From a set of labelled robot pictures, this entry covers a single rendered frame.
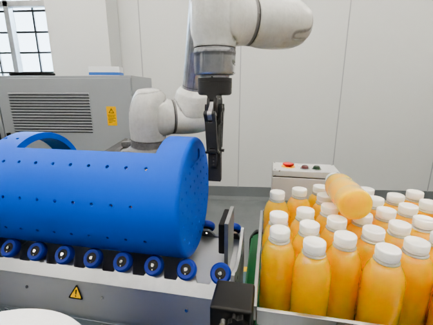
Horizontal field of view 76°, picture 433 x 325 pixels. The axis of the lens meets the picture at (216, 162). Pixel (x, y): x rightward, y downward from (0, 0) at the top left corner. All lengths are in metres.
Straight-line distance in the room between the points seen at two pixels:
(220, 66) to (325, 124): 3.00
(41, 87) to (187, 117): 1.57
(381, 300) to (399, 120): 3.37
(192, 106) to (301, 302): 0.88
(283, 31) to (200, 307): 0.62
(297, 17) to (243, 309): 0.58
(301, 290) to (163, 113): 0.88
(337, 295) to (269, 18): 0.56
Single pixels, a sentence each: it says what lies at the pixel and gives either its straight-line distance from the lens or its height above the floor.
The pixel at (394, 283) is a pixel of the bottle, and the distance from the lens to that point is 0.57.
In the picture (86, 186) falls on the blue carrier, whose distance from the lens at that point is 0.62.
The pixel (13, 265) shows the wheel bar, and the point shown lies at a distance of 0.88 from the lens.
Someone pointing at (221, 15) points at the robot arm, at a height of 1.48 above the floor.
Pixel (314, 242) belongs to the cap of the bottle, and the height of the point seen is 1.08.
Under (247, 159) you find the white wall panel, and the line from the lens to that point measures 3.46.
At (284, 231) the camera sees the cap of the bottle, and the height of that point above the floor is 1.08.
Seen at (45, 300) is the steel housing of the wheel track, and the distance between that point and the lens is 0.84.
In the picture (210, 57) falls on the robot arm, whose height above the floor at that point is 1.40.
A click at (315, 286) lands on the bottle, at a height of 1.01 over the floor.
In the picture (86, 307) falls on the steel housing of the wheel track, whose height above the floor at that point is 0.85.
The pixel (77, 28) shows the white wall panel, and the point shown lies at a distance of 3.55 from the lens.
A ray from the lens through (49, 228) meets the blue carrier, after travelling 0.72.
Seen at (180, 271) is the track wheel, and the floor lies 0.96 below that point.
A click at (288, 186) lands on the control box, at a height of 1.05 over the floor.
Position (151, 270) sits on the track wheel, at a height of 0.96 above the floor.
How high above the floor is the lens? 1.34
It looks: 15 degrees down
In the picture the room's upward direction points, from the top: straight up
